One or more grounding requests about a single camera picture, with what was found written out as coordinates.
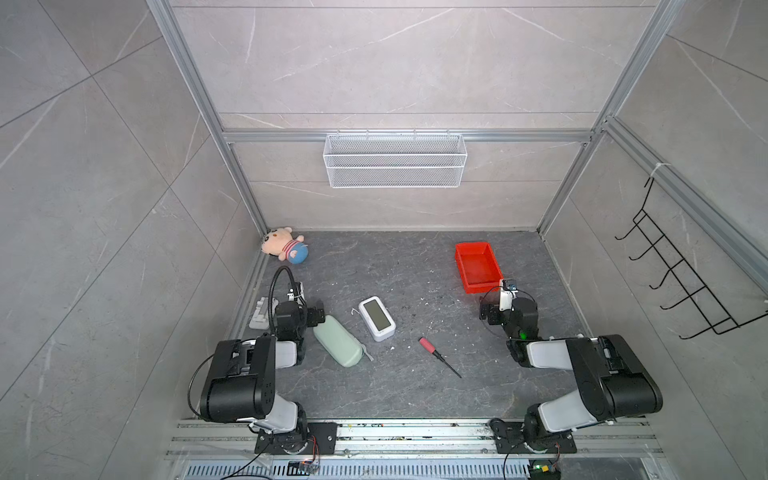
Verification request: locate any red handled screwdriver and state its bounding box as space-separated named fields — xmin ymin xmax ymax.
xmin=419 ymin=337 xmax=461 ymax=378

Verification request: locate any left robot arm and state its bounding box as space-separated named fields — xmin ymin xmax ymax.
xmin=199 ymin=300 xmax=338 ymax=456

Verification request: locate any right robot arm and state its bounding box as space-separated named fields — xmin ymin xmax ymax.
xmin=479 ymin=297 xmax=663 ymax=453

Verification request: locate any red plastic bin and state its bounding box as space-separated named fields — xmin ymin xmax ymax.
xmin=455 ymin=242 xmax=503 ymax=294

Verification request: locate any small white plastic block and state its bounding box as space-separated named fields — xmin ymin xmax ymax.
xmin=248 ymin=297 xmax=279 ymax=330

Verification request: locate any white digital clock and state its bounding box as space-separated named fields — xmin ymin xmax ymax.
xmin=358 ymin=296 xmax=396 ymax=342

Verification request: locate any pink plush pig toy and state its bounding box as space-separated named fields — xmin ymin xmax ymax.
xmin=261 ymin=227 xmax=309 ymax=265

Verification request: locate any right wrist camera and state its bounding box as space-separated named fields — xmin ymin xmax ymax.
xmin=499 ymin=279 xmax=518 ymax=311

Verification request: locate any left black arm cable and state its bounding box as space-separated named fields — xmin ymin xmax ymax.
xmin=267 ymin=265 xmax=299 ymax=337

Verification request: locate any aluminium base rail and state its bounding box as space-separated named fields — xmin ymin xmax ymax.
xmin=164 ymin=418 xmax=665 ymax=460

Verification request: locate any white wire mesh basket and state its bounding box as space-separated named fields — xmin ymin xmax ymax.
xmin=323 ymin=133 xmax=468 ymax=189

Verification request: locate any black wire hook rack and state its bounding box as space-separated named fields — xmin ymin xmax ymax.
xmin=614 ymin=178 xmax=767 ymax=340

